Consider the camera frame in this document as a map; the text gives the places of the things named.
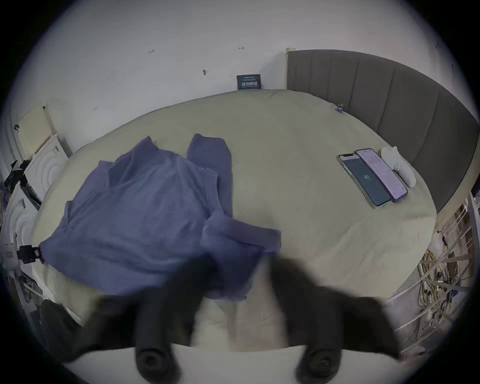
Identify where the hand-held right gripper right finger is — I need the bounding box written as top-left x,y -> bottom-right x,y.
267,258 -> 401,383

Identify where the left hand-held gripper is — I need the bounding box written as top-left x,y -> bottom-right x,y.
1,243 -> 46,269

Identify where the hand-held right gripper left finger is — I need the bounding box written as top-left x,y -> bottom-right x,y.
67,256 -> 219,382

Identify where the blue shirt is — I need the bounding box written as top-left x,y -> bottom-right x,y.
39,133 -> 282,303

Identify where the white moulded foam panel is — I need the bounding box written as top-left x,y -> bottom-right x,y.
23,134 -> 73,200
0,187 -> 41,263

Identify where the beige board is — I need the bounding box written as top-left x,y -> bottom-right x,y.
18,103 -> 54,159

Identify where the phone with pale case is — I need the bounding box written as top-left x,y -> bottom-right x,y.
337,153 -> 393,209

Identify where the phone with purple case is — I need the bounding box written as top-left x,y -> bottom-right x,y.
355,148 -> 409,203

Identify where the white hand controller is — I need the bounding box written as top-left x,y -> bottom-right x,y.
381,145 -> 417,188

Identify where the grey padded headboard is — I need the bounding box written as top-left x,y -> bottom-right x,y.
286,49 -> 480,215

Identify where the small dark card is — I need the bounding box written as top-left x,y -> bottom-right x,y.
236,74 -> 262,91

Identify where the white metal rack with cables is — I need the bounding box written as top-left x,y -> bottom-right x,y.
386,190 -> 480,357

